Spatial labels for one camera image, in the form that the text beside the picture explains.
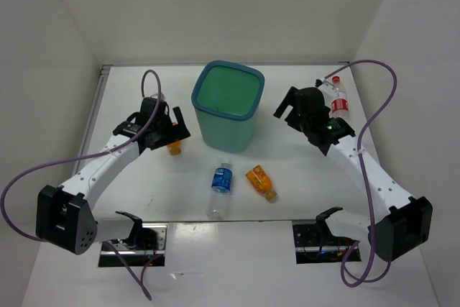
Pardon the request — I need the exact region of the orange juice bottle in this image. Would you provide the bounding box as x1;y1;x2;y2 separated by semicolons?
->
245;165;277;203
167;141;182;156

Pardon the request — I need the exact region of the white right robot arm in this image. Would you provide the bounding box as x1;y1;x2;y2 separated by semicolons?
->
274;87;433;262

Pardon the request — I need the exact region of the blue label water bottle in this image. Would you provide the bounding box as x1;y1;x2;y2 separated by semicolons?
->
206;160;233;221

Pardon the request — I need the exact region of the aluminium table edge rail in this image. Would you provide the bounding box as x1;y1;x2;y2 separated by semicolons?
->
77;65;112;157

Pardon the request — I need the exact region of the green plastic bin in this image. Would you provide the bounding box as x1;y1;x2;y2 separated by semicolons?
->
191;60;265;152

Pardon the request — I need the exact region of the red label clear bottle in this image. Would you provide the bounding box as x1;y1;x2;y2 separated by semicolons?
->
321;75;349;121

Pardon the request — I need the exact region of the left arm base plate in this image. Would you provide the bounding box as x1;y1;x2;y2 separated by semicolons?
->
98;223;168;268

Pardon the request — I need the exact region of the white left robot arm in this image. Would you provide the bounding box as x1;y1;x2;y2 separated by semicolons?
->
36;97;190;255

